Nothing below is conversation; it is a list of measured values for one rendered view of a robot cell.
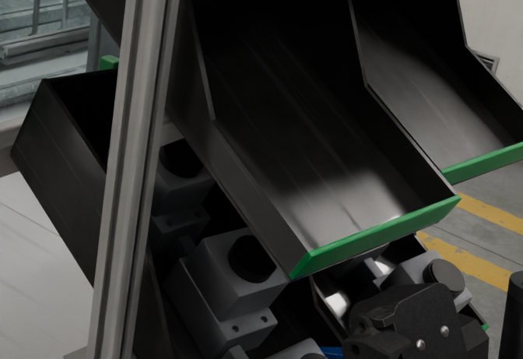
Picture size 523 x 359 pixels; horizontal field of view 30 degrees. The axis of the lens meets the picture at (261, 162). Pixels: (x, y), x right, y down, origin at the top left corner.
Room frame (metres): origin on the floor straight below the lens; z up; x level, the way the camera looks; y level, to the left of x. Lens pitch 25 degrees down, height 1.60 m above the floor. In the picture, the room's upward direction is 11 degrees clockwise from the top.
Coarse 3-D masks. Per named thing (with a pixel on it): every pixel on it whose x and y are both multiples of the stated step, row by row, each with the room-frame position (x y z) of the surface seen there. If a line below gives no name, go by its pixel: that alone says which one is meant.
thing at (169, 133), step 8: (8, 120) 0.62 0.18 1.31; (16, 120) 0.63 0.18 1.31; (168, 120) 0.49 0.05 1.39; (0, 128) 0.61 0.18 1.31; (8, 128) 0.61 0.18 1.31; (16, 128) 0.62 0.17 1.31; (168, 128) 0.49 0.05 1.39; (176, 128) 0.49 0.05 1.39; (0, 136) 0.60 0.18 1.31; (8, 136) 0.61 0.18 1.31; (16, 136) 0.62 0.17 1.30; (168, 136) 0.49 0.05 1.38; (176, 136) 0.49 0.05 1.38; (0, 144) 0.61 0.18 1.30; (8, 144) 0.61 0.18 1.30; (160, 144) 0.48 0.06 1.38
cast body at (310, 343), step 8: (296, 344) 0.48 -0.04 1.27; (304, 344) 0.48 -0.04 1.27; (312, 344) 0.48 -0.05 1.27; (232, 352) 0.50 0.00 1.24; (240, 352) 0.50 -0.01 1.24; (280, 352) 0.47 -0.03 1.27; (288, 352) 0.47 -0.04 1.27; (296, 352) 0.47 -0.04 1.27; (304, 352) 0.48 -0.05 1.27; (312, 352) 0.48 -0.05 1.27; (320, 352) 0.48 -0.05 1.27
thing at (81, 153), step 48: (48, 96) 0.56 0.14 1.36; (96, 96) 0.60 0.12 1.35; (48, 144) 0.56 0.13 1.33; (96, 144) 0.63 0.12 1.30; (48, 192) 0.55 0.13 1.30; (96, 192) 0.52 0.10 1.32; (96, 240) 0.52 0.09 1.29; (144, 288) 0.49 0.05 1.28; (288, 288) 0.58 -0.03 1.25; (144, 336) 0.48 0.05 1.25; (288, 336) 0.55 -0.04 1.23; (336, 336) 0.55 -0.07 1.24
